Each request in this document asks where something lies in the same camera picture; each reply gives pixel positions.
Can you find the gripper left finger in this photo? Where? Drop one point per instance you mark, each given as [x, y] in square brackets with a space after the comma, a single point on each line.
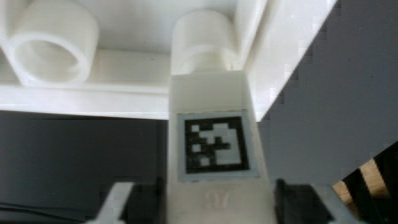
[132, 205]

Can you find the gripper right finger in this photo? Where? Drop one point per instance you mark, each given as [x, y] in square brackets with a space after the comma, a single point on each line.
[308, 205]

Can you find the white chair leg with tag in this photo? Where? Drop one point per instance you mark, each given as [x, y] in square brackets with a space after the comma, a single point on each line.
[217, 182]

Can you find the white chair seat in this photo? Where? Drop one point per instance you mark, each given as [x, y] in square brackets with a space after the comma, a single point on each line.
[135, 58]

